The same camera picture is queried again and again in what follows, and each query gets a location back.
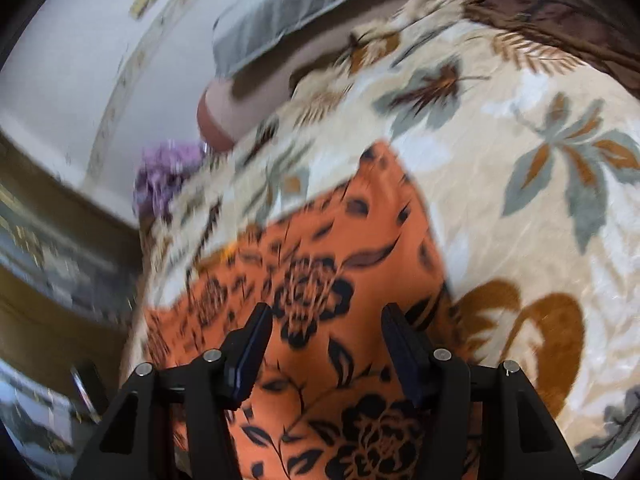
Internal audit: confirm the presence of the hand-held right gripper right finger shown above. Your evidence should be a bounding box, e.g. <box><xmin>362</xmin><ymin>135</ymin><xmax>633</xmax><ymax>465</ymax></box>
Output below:
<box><xmin>381</xmin><ymin>302</ymin><xmax>583</xmax><ymax>480</ymax></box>

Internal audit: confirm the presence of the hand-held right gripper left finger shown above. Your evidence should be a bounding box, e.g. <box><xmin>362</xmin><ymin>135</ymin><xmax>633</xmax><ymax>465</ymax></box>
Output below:
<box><xmin>70</xmin><ymin>302</ymin><xmax>274</xmax><ymax>480</ymax></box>

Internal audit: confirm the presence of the orange black floral cloth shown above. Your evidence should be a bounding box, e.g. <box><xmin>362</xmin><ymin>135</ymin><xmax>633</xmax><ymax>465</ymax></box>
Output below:
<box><xmin>142</xmin><ymin>141</ymin><xmax>483</xmax><ymax>480</ymax></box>

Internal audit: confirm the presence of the purple cloth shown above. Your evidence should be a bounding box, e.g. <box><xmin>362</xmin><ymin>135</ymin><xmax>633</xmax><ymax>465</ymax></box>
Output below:
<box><xmin>132</xmin><ymin>141</ymin><xmax>208</xmax><ymax>221</ymax></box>

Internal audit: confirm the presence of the wooden furniture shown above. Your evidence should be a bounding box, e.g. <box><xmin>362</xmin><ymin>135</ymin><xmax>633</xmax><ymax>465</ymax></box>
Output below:
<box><xmin>0</xmin><ymin>130</ymin><xmax>146</xmax><ymax>461</ymax></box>

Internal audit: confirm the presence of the beige leaf print blanket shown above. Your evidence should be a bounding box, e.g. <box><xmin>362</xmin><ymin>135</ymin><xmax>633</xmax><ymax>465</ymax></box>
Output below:
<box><xmin>120</xmin><ymin>0</ymin><xmax>640</xmax><ymax>471</ymax></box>

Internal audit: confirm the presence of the pink bolster pillow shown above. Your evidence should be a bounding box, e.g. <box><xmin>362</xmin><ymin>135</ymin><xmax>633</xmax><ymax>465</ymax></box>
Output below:
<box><xmin>197</xmin><ymin>0</ymin><xmax>416</xmax><ymax>153</ymax></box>

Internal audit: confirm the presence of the grey pillow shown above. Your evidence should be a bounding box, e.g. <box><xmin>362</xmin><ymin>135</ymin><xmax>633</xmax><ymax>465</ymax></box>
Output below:
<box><xmin>212</xmin><ymin>0</ymin><xmax>453</xmax><ymax>78</ymax></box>

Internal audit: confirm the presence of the brown cloth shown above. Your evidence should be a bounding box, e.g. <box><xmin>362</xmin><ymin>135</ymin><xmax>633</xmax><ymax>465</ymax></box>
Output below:
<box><xmin>450</xmin><ymin>0</ymin><xmax>640</xmax><ymax>96</ymax></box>

